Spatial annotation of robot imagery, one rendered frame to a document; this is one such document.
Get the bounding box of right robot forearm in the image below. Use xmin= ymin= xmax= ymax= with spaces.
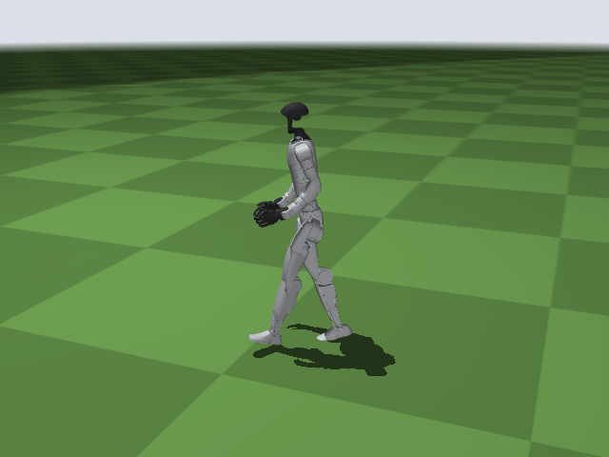
xmin=277 ymin=183 xmax=297 ymax=208

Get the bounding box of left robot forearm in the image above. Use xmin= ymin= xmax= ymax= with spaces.
xmin=281 ymin=184 xmax=320 ymax=219

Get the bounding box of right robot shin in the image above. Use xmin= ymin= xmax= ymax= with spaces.
xmin=312 ymin=278 xmax=342 ymax=330

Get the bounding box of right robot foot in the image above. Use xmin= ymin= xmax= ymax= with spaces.
xmin=317 ymin=324 xmax=352 ymax=341

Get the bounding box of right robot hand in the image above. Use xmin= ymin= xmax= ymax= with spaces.
xmin=254 ymin=197 xmax=283 ymax=221

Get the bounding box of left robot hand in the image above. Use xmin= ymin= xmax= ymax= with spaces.
xmin=253 ymin=207 xmax=288 ymax=228

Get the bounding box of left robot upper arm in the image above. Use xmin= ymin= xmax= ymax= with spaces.
xmin=294 ymin=143 xmax=322 ymax=194

